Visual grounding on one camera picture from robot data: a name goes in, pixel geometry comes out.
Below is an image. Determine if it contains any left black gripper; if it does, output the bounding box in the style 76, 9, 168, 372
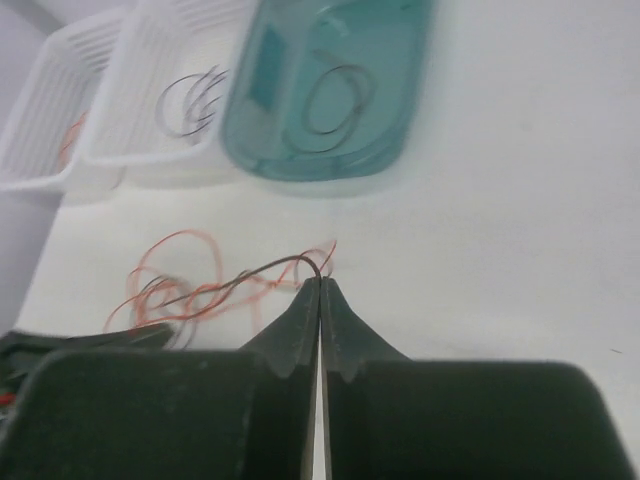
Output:
0, 322, 176, 431

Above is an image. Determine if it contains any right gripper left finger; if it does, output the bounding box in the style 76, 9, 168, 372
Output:
1, 279, 320, 479

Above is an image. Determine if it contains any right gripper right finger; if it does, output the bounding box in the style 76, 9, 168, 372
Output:
320, 278, 635, 479

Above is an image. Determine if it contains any brown thin wire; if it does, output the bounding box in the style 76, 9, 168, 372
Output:
134, 254, 324, 346
284, 47, 379, 151

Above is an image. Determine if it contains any orange thin wire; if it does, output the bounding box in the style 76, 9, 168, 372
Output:
58, 112, 89, 164
103, 229, 339, 346

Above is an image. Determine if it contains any left white perforated basket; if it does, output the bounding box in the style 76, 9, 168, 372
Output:
1, 6, 129, 194

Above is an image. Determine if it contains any white perforated basket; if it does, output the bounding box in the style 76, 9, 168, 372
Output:
79, 1, 258, 188
1, 6, 129, 194

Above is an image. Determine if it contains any right white perforated basket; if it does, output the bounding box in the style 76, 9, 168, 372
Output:
79, 1, 258, 188

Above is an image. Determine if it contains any teal transparent plastic bin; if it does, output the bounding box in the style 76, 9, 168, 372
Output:
220, 0, 437, 182

